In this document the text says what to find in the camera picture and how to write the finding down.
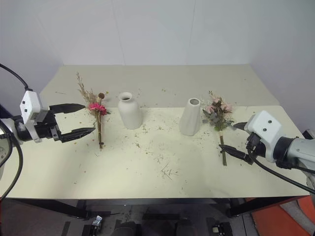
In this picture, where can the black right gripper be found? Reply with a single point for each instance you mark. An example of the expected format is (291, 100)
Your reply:
(256, 147)

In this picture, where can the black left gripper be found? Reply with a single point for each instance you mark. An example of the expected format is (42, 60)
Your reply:
(46, 127)

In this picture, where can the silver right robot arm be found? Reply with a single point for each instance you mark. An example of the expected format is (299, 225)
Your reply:
(295, 150)

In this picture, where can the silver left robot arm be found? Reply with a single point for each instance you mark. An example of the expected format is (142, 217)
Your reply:
(21, 129)

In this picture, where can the white faceted ceramic vase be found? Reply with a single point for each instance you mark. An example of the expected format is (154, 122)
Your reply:
(190, 118)

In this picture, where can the white bottle-shaped ceramic vase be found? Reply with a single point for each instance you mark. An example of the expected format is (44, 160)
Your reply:
(129, 113)

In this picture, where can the red flower dried grass bouquet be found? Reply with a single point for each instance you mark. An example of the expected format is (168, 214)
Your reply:
(94, 106)

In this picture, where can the pink flower bouquet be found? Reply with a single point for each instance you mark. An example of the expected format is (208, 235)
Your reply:
(217, 115)

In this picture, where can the orange floor object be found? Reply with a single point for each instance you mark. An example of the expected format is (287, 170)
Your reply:
(270, 221)

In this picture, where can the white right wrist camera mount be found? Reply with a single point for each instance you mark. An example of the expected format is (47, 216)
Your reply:
(264, 127)

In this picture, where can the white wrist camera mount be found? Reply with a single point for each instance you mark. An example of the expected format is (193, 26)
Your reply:
(30, 104)
(264, 127)

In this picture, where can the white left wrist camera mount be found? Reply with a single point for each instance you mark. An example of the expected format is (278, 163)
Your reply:
(30, 104)

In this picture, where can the black metal table frame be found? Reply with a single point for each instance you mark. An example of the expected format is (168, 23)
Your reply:
(147, 201)

